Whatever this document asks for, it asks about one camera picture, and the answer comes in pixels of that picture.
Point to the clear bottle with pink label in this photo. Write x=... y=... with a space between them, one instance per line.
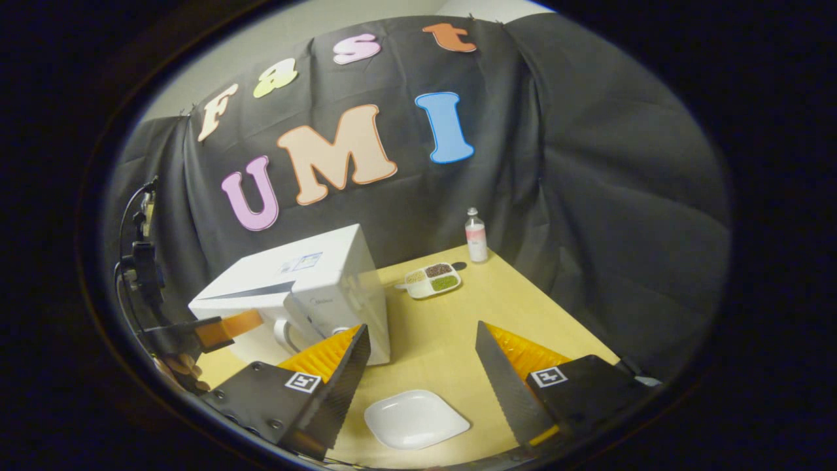
x=477 y=242

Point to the black backdrop cloth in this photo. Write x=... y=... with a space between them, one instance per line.
x=588 y=196

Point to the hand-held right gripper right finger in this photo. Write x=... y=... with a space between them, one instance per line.
x=507 y=386

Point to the white microwave oven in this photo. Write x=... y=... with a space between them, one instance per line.
x=327 y=288

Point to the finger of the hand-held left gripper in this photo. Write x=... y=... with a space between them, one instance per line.
x=229 y=327

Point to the white square plate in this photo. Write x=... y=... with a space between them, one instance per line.
x=415 y=418

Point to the white divided tray of grains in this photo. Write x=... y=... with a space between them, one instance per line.
x=418 y=286

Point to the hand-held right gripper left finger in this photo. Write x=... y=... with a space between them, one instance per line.
x=340 y=392

